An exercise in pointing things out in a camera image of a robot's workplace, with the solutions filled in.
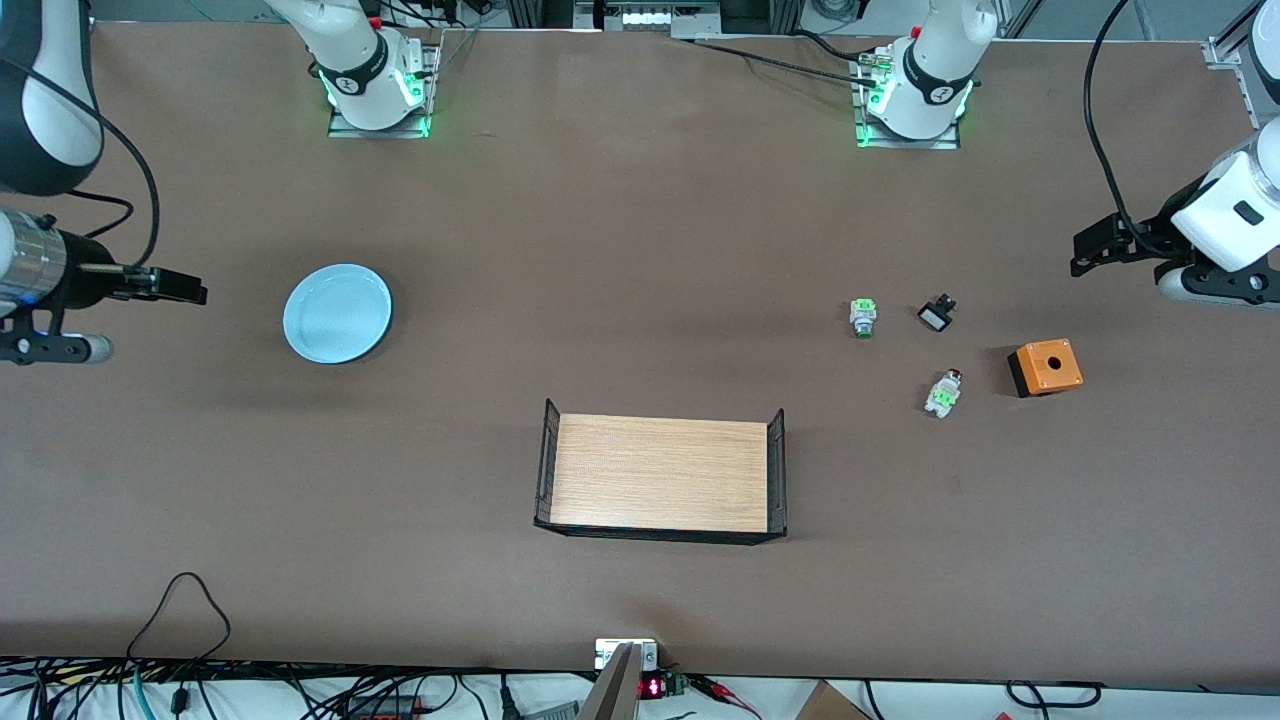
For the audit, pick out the silver metal bracket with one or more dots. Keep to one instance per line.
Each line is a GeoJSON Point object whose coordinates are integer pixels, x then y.
{"type": "Point", "coordinates": [605, 655]}

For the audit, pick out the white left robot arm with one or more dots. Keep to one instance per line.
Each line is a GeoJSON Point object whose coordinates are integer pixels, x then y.
{"type": "Point", "coordinates": [940, 60]}

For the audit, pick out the metal frame with white lights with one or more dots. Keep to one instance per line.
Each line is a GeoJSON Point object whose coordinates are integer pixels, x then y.
{"type": "Point", "coordinates": [645, 17]}

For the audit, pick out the light blue round plate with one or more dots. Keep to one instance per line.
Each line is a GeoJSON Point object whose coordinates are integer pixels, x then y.
{"type": "Point", "coordinates": [338, 314]}

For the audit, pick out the orange button enclosure box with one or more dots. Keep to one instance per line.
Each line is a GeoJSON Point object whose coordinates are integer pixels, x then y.
{"type": "Point", "coordinates": [1050, 368]}

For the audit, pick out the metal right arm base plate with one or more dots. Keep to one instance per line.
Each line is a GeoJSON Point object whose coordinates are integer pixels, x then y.
{"type": "Point", "coordinates": [340, 130]}

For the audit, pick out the aluminium profile rail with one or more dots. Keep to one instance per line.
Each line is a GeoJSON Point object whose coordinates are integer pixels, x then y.
{"type": "Point", "coordinates": [1225, 52]}

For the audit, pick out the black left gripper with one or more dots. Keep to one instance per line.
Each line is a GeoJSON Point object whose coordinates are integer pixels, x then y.
{"type": "Point", "coordinates": [1143, 240]}

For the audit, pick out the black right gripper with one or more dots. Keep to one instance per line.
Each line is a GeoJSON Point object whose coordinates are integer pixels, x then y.
{"type": "Point", "coordinates": [88, 272]}

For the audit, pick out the wooden tray with mesh sides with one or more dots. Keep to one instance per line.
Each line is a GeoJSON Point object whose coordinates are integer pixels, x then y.
{"type": "Point", "coordinates": [660, 470]}

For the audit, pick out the brown cardboard box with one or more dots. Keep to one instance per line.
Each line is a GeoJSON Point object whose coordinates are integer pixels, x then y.
{"type": "Point", "coordinates": [828, 705]}

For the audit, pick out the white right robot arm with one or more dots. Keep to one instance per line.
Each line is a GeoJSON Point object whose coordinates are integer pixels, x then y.
{"type": "Point", "coordinates": [350, 40]}

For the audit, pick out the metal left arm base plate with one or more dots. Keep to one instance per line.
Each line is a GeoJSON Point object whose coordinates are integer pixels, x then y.
{"type": "Point", "coordinates": [865, 142]}

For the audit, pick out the green white switch component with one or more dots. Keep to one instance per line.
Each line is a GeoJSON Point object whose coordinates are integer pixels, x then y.
{"type": "Point", "coordinates": [943, 397]}

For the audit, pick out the grey metal pole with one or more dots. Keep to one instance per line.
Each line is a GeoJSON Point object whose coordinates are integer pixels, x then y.
{"type": "Point", "coordinates": [612, 695]}

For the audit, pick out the red digit display module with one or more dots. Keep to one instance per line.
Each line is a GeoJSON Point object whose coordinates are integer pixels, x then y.
{"type": "Point", "coordinates": [652, 687]}

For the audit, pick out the black rectangular white-faced button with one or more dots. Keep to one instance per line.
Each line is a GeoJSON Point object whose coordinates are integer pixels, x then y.
{"type": "Point", "coordinates": [935, 318]}

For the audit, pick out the black power strip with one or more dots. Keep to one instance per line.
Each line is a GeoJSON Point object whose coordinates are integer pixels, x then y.
{"type": "Point", "coordinates": [385, 708]}

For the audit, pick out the red clip lead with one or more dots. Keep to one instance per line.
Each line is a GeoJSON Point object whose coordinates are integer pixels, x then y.
{"type": "Point", "coordinates": [705, 683]}

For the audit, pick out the green push button switch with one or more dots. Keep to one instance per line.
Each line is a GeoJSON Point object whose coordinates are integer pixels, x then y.
{"type": "Point", "coordinates": [863, 315]}

